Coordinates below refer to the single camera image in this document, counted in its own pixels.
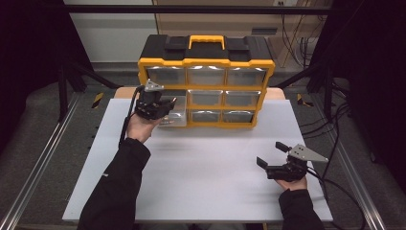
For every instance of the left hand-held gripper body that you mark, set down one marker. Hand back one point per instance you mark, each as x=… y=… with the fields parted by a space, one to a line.
x=148 y=105

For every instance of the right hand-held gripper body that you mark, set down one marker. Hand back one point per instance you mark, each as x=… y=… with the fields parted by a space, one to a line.
x=295 y=167

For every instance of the clear plastic organizer drawer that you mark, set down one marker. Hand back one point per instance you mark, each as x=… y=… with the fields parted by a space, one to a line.
x=180 y=112

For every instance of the yellow black organizer cabinet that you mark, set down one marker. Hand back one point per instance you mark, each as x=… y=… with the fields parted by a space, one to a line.
x=207 y=60

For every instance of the person's right hand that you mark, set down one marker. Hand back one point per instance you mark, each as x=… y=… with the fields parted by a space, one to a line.
x=295 y=185

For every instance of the person's left hand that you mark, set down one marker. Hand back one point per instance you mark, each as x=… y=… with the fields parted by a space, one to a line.
x=140 y=127

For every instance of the grid of clear drawers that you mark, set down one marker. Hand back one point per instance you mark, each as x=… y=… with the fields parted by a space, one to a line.
x=206 y=75

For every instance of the yellow black hazard tape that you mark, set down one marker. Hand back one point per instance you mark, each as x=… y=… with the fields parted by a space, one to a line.
x=301 y=100
x=97 y=100

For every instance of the black metal stand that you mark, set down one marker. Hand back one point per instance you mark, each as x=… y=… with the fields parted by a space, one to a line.
x=63 y=92
x=328 y=92

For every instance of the dark vent plate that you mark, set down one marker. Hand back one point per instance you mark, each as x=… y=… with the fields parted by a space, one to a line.
x=264 y=31

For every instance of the black curtain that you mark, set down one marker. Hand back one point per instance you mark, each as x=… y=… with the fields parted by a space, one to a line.
x=376 y=64
x=28 y=48

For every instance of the white wall panel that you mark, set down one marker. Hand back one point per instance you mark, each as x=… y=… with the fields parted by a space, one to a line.
x=111 y=38

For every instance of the aluminium floor rail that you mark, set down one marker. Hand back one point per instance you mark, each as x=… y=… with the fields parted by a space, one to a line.
x=35 y=166
x=375 y=217

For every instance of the black horizontal frame bar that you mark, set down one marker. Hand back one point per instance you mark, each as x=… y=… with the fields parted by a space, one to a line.
x=191 y=9

